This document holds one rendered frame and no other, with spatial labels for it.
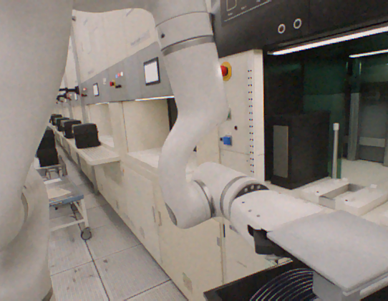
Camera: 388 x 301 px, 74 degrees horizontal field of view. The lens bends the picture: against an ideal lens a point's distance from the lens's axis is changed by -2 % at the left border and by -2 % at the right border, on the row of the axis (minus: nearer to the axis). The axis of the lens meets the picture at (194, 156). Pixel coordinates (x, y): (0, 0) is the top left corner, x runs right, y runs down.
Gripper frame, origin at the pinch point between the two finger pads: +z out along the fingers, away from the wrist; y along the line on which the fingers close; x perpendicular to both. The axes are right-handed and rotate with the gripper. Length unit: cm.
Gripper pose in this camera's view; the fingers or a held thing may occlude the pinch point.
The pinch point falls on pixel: (338, 254)
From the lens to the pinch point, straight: 33.6
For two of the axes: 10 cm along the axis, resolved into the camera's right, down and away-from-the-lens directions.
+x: -0.6, -9.7, -2.2
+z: 4.0, 1.7, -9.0
